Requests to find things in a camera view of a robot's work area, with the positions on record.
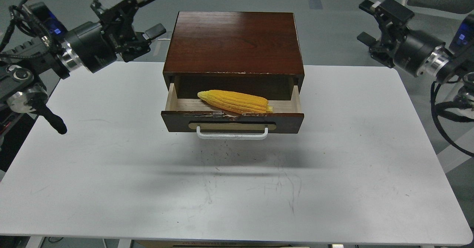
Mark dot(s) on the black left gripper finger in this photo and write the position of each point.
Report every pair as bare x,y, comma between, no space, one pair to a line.
110,10
150,34

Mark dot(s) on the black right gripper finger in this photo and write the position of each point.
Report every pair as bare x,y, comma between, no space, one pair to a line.
392,17
371,42

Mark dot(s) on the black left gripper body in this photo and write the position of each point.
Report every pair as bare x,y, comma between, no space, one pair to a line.
98,44

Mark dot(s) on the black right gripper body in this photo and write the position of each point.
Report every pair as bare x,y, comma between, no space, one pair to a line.
417,53

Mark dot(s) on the wooden drawer with white handle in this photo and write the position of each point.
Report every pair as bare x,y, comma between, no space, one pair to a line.
192,114

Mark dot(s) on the yellow corn cob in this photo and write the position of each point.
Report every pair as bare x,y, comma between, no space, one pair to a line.
236,102

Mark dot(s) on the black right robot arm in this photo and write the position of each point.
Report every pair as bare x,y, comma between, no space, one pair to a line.
451,93

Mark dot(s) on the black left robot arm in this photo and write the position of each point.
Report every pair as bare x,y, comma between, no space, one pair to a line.
35,41

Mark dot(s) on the dark wooden drawer cabinet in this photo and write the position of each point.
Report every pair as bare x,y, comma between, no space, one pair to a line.
250,52

